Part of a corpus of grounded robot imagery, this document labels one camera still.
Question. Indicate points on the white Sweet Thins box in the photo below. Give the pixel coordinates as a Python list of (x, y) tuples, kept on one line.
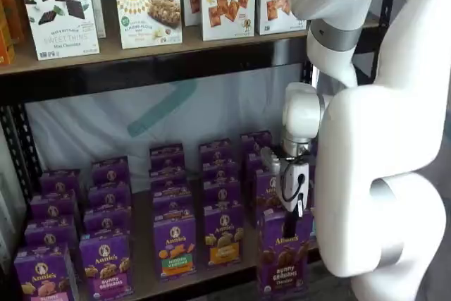
[(58, 15)]

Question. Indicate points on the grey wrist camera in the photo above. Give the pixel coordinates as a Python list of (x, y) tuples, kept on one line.
[(271, 161)]

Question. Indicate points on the white backdrop cloth teal print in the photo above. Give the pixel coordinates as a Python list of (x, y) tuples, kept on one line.
[(105, 128)]

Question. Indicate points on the white almond flour bars box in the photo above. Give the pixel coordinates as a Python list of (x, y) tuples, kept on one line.
[(148, 12)]

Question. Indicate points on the purple Annie's box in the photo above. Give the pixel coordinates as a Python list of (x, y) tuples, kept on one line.
[(53, 206), (105, 221), (167, 176), (60, 183), (49, 232), (172, 209), (253, 140), (215, 153), (167, 156), (109, 197), (267, 191), (253, 163), (222, 193), (111, 172), (172, 191), (220, 173)]

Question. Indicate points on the white Simple Mills box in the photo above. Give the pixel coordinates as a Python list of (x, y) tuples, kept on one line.
[(98, 5)]

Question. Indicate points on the purple Bunny Grahams box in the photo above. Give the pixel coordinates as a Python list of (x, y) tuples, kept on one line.
[(105, 265)]

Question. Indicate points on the purple box green patch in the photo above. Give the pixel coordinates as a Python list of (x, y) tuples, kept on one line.
[(174, 248)]

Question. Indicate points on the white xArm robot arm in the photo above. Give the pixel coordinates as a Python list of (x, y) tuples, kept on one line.
[(352, 139)]

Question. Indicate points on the purple box teal patch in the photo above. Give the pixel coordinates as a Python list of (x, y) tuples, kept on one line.
[(313, 225)]

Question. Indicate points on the purple box yellow patch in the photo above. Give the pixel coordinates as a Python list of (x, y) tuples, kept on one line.
[(223, 241)]

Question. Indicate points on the purple box pink patch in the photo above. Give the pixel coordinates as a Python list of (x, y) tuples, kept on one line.
[(42, 280)]

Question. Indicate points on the brown wooden shelf board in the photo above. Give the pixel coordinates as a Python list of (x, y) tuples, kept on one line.
[(141, 56), (141, 244)]

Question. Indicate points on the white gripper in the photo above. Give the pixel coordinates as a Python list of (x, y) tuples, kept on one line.
[(289, 195)]

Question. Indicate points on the black metal shelf rack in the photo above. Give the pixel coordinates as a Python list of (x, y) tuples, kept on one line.
[(105, 82)]

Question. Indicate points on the purple box brown patch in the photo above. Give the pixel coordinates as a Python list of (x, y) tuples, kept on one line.
[(282, 262)]

